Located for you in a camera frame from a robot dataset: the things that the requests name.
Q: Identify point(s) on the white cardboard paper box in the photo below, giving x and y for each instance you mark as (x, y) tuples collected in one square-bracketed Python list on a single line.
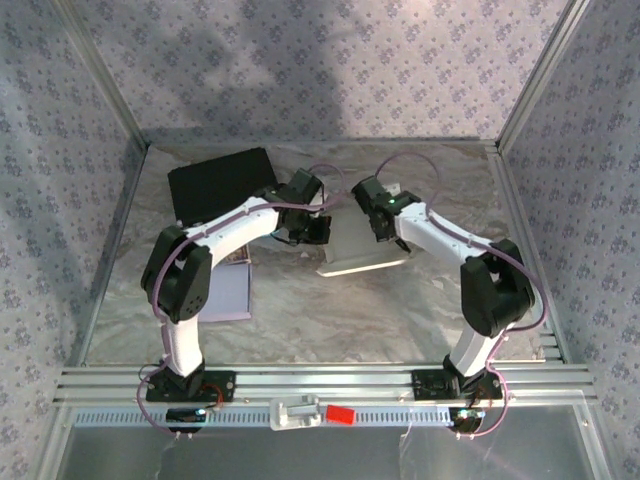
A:
[(357, 250)]

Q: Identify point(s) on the pale lavender paper box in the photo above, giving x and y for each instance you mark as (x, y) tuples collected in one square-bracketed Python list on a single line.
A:
[(230, 295)]

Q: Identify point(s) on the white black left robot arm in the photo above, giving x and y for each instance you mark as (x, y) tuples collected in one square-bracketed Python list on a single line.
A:
[(230, 230)]

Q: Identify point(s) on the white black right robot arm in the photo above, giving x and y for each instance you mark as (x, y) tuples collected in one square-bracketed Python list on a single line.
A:
[(450, 235)]

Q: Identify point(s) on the small yellow blue box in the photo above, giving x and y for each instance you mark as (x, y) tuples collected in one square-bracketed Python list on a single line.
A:
[(238, 254)]

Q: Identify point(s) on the black hard case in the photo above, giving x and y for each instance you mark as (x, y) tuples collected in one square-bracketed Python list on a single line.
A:
[(215, 185)]

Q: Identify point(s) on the red plastic block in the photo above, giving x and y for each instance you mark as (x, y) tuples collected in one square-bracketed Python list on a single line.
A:
[(340, 415)]

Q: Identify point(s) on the small black circuit board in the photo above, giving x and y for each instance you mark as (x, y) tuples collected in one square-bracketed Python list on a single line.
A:
[(182, 415), (467, 417)]

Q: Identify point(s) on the grey metal panel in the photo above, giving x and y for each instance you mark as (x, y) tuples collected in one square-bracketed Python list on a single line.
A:
[(320, 455)]

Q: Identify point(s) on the thin aluminium table rail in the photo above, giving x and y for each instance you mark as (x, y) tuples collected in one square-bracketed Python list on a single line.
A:
[(300, 142)]

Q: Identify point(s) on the aluminium side rail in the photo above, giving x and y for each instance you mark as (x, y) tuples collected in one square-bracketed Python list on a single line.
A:
[(110, 250), (502, 175)]

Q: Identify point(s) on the wide aluminium base rail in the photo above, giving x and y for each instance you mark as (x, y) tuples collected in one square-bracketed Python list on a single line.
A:
[(325, 380)]

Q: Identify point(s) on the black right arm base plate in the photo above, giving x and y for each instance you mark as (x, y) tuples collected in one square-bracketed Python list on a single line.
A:
[(425, 385)]

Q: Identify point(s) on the aluminium frame post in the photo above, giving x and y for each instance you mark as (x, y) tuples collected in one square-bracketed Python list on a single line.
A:
[(540, 75)]

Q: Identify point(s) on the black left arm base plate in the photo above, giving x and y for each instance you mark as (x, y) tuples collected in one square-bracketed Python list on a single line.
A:
[(225, 385)]

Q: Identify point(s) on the white plastic bracket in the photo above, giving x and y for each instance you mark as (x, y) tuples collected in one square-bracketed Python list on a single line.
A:
[(295, 412)]

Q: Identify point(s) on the aluminium frame leg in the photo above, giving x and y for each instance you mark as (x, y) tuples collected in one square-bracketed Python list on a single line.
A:
[(592, 445), (55, 445)]

